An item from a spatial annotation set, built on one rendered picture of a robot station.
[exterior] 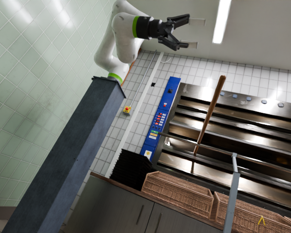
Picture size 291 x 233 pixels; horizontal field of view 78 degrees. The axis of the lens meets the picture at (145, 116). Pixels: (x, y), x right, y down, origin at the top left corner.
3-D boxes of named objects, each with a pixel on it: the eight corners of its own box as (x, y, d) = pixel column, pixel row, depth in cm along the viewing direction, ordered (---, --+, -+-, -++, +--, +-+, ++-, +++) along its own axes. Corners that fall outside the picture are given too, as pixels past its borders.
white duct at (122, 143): (93, 202, 198) (161, 52, 286) (97, 204, 197) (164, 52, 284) (93, 202, 197) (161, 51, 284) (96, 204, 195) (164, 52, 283)
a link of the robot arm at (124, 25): (104, 15, 78) (117, 8, 85) (110, 44, 87) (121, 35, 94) (133, 17, 74) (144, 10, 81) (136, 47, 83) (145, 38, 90)
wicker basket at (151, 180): (148, 196, 190) (157, 170, 200) (203, 218, 172) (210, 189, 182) (139, 191, 148) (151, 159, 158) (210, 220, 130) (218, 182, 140)
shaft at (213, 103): (226, 79, 86) (227, 74, 87) (219, 77, 87) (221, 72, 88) (192, 161, 237) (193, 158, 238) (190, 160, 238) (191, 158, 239)
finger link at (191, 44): (180, 39, 71) (179, 40, 71) (198, 41, 69) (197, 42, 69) (180, 45, 74) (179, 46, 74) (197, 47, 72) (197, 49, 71)
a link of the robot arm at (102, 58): (95, 57, 154) (119, -8, 119) (112, 67, 158) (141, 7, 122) (89, 64, 145) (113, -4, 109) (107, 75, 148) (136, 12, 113)
